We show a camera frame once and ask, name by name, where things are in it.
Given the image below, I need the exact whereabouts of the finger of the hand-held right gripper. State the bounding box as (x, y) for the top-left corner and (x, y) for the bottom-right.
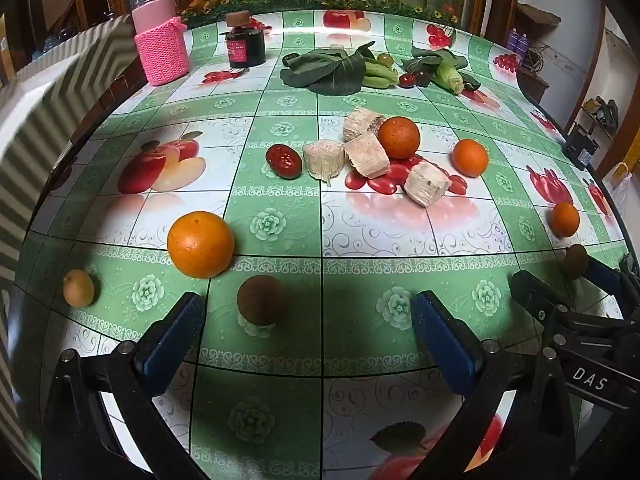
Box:
(585, 257), (640, 306)
(510, 270), (626, 331)

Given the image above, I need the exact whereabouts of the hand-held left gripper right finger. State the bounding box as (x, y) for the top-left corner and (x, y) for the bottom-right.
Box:
(411, 291), (576, 480)

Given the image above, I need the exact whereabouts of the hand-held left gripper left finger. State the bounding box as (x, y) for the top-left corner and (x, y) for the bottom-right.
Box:
(42, 291), (208, 480)

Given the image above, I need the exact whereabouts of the brown kiwi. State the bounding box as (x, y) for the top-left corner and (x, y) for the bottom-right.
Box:
(564, 243), (590, 280)
(236, 275), (287, 326)

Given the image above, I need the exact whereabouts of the small orange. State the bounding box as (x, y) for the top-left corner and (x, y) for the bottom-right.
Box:
(550, 202), (581, 237)

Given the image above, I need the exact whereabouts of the large orange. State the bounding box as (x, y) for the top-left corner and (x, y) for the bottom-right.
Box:
(167, 211), (236, 279)

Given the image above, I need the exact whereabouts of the small yellow round fruit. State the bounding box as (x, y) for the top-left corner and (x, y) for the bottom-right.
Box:
(63, 269), (96, 308)

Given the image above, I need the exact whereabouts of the peeled sugarcane piece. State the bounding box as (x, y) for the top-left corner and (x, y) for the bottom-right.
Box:
(343, 107), (385, 143)
(303, 140), (346, 182)
(344, 132), (391, 180)
(404, 161), (451, 208)

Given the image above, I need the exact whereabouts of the white tray with striped rim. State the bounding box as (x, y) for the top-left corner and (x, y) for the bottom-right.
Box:
(0, 12), (147, 461)

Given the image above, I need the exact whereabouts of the white plastic bag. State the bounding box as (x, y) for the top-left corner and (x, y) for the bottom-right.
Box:
(602, 162), (636, 211)

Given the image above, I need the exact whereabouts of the small black box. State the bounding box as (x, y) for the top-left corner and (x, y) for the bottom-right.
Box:
(562, 122), (600, 170)

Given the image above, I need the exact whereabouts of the medium orange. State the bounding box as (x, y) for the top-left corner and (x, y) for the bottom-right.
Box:
(451, 139), (489, 178)

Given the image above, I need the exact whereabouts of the green fruit-printed tablecloth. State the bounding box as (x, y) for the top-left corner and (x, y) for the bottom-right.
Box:
(15, 7), (633, 480)

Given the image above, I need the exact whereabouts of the dark orange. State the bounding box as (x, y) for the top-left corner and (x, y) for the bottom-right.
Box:
(378, 116), (421, 160)

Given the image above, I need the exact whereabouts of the red jujube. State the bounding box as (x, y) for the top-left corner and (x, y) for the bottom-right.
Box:
(265, 143), (303, 179)

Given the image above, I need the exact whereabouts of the corn cob in husk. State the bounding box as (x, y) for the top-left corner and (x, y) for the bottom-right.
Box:
(432, 65), (466, 95)

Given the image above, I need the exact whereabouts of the leafy green bunch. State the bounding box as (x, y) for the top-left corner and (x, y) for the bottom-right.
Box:
(400, 46), (481, 93)

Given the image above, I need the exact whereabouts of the pink bottle with knitted sleeve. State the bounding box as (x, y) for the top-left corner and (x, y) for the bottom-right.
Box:
(131, 0), (192, 86)

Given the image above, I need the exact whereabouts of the large dark leafy green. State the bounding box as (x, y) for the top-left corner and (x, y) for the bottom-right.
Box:
(280, 40), (376, 96)

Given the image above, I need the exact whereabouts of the dark jar with brown lid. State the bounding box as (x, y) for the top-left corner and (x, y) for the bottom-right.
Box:
(220, 10), (267, 68)

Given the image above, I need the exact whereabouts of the wooden wall shelf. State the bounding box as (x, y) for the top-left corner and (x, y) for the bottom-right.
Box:
(515, 2), (561, 36)

